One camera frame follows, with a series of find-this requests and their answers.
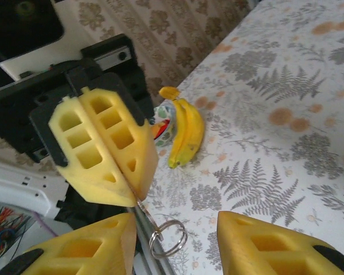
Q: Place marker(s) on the floral patterned tablecloth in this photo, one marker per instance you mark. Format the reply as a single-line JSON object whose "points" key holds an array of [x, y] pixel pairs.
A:
{"points": [[275, 143]]}

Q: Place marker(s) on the small colourful toy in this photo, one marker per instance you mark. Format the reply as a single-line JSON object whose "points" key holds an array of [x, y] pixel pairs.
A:
{"points": [[164, 137]]}

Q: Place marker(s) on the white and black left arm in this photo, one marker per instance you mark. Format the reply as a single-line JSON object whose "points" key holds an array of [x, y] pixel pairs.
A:
{"points": [[17, 186]]}

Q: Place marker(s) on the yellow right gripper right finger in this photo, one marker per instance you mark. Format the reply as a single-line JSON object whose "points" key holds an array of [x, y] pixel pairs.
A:
{"points": [[263, 246]]}

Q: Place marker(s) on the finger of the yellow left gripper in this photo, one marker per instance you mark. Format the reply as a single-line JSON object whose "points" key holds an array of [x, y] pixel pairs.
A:
{"points": [[83, 177], [140, 149]]}

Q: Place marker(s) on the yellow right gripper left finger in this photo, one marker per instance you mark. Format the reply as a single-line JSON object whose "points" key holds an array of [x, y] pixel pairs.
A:
{"points": [[97, 246]]}

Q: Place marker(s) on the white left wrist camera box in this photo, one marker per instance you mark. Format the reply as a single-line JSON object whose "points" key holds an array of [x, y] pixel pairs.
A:
{"points": [[23, 23]]}

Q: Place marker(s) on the aluminium table frame rail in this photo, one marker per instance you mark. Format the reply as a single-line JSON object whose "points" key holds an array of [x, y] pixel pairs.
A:
{"points": [[152, 257]]}

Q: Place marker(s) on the yellow banana bunch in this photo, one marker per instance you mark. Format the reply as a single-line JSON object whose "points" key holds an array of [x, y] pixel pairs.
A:
{"points": [[192, 129]]}

